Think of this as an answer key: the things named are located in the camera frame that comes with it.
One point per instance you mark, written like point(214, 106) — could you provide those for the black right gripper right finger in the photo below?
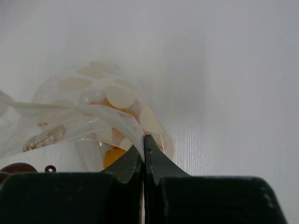
point(174, 197)

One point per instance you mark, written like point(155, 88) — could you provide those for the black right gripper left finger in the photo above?
point(112, 196)

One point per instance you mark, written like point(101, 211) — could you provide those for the clear zip top bag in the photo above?
point(53, 128)

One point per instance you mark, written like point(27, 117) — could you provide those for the purple fake grape bunch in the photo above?
point(15, 168)

